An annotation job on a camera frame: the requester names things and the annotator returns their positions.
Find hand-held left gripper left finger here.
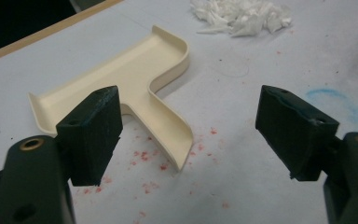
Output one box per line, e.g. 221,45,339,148
0,85,124,224

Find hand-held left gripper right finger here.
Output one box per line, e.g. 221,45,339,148
255,84,358,224

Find cream plastic dustpan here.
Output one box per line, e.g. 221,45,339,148
27,25,195,173

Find pile of white paper scraps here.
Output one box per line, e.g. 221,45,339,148
189,0,293,38

